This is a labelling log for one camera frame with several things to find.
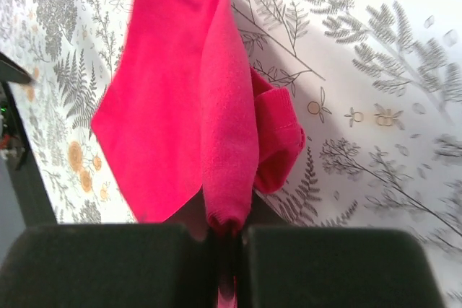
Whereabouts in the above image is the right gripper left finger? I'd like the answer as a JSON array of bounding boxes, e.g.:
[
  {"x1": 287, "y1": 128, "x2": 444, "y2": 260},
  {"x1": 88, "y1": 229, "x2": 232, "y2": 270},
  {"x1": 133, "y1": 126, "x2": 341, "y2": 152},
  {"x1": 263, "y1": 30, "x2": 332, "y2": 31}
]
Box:
[{"x1": 1, "y1": 224, "x2": 217, "y2": 307}]

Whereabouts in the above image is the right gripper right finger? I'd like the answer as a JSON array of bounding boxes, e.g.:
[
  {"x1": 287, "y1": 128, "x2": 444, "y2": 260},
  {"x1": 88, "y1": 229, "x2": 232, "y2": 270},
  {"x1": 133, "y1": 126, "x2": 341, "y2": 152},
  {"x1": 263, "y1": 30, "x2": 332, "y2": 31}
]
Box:
[{"x1": 237, "y1": 226, "x2": 445, "y2": 307}]

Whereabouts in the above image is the pink t shirt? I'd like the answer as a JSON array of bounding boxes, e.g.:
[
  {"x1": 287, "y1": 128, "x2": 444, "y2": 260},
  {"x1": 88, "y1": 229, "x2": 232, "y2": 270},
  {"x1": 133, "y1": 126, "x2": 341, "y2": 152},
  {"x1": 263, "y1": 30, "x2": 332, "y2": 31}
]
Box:
[{"x1": 90, "y1": 0, "x2": 308, "y2": 308}]

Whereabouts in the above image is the floral table mat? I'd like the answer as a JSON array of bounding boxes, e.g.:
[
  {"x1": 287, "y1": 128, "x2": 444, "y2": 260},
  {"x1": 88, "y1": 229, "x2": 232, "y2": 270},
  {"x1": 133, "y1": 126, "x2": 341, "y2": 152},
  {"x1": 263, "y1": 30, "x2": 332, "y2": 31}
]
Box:
[{"x1": 1, "y1": 0, "x2": 461, "y2": 307}]

